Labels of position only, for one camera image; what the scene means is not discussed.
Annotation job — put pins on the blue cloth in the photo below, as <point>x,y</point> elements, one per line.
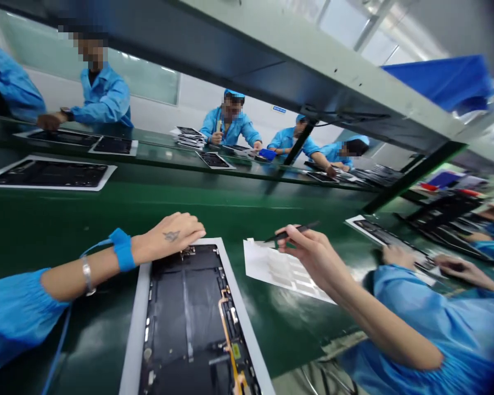
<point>444,80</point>

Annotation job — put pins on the person's left hand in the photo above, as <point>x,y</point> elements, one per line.
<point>164,240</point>

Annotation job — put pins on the small blue tray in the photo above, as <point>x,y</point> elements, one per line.
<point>266,154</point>

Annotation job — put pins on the black shelf support post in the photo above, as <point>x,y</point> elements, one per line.
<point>298,142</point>
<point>416,177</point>

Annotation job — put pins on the row of black tablets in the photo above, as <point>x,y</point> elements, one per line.
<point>374,175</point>

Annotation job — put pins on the white sticker sheet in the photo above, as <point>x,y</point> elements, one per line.
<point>271,263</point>

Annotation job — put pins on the black tweezers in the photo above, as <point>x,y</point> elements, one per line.
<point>292,231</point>

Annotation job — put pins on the grey overhead shelf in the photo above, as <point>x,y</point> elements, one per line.
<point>271,53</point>

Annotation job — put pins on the stack of tablets on trays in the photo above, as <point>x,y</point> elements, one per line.
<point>189,136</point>

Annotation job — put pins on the open black tablet on white tray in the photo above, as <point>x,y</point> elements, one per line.
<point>113,145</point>
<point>49,172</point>
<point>378,230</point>
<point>241,149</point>
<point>323,177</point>
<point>215,160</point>
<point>61,138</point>

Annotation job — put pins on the open black tablet on grey tray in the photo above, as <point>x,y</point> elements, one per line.
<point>189,321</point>

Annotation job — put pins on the person's left fingers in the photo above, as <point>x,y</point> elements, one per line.
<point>194,233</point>

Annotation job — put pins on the person's right hand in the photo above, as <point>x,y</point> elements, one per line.
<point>317,255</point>

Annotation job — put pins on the pile of black tablet frames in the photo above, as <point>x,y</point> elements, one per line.
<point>444,222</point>

